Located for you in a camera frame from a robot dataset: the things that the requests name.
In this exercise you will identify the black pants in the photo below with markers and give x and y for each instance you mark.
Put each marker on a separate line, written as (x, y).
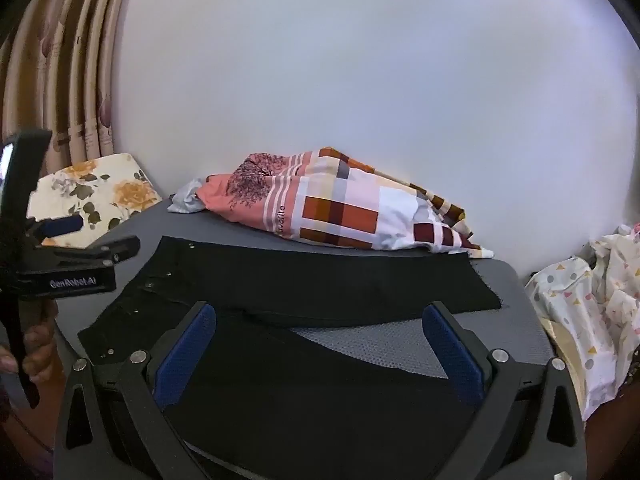
(300, 280)

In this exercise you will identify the person's left hand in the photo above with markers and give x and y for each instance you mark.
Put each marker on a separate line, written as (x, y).
(39, 342)

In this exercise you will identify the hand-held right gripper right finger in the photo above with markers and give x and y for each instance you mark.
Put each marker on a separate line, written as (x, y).
(452, 355)

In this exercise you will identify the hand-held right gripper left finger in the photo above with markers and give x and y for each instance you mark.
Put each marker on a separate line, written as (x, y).
(185, 355)

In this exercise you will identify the beige printed curtain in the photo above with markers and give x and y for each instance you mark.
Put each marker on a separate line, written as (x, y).
(75, 85)

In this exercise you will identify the white patterned cloth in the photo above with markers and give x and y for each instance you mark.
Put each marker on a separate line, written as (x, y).
(600, 300)

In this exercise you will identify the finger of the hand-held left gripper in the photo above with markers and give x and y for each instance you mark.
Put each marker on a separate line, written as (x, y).
(62, 226)
(100, 252)

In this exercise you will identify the pink plaid folded blanket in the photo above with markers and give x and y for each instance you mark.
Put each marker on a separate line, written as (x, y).
(350, 210)

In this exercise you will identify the floral cream pillow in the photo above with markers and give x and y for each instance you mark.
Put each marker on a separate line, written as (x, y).
(120, 185)

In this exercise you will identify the grey white striped cloth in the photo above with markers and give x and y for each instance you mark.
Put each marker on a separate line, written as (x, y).
(185, 200)

